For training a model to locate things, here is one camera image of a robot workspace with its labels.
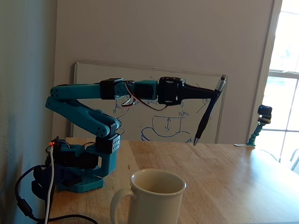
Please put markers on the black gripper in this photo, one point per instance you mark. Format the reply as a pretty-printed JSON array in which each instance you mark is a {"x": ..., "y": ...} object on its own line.
[{"x": 171, "y": 89}]

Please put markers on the blue and silver pen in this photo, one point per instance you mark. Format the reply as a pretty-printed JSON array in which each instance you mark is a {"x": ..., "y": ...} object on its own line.
[{"x": 206, "y": 116}]

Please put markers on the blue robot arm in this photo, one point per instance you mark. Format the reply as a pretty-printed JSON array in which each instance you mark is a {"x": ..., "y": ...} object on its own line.
[{"x": 77, "y": 91}]

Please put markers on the white ceramic mug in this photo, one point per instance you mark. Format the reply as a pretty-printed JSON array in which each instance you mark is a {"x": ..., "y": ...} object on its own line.
[{"x": 154, "y": 205}]

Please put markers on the white whiteboard with drawings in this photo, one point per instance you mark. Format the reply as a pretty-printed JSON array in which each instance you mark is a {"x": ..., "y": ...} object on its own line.
[{"x": 93, "y": 72}]

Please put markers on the dark blue table clamp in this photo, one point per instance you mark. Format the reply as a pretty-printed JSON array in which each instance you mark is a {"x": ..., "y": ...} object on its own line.
[{"x": 46, "y": 182}]

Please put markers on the small black action camera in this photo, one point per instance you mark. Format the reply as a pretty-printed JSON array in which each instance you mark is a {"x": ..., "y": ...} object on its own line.
[{"x": 265, "y": 112}]

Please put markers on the teal flexible camera mount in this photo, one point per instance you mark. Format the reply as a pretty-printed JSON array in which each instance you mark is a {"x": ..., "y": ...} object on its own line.
[{"x": 253, "y": 137}]

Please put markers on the white window frame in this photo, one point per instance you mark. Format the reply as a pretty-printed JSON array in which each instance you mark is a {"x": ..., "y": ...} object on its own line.
[{"x": 280, "y": 72}]

